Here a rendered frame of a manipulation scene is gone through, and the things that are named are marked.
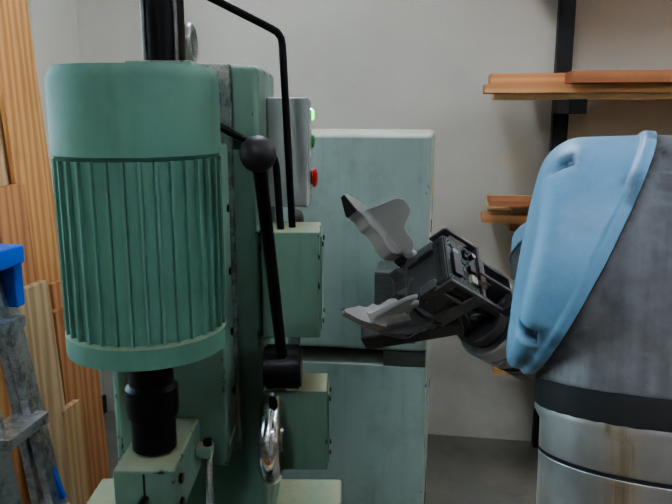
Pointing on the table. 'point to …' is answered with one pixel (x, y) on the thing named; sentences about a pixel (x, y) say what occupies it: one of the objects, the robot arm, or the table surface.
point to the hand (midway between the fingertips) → (336, 251)
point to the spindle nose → (152, 410)
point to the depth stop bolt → (207, 465)
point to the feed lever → (258, 147)
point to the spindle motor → (138, 212)
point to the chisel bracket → (160, 470)
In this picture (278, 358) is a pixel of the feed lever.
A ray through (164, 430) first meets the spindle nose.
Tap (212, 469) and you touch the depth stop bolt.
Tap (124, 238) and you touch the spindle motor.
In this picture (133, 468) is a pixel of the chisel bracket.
